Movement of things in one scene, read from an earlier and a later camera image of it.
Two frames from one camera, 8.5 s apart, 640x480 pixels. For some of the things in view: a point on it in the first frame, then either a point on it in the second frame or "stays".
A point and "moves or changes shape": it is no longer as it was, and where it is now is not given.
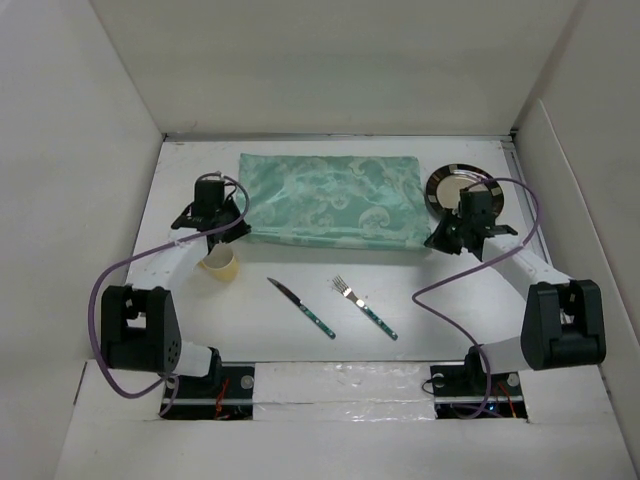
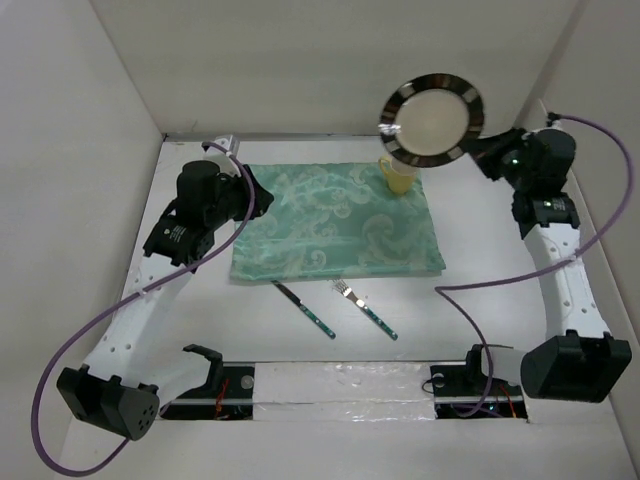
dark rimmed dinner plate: (443, 186) to (431, 120)
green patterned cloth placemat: (335, 201) moves or changes shape
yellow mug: (220, 264) to (400, 175)
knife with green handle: (296, 299) stays
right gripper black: (438, 240) to (486, 150)
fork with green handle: (339, 283) stays
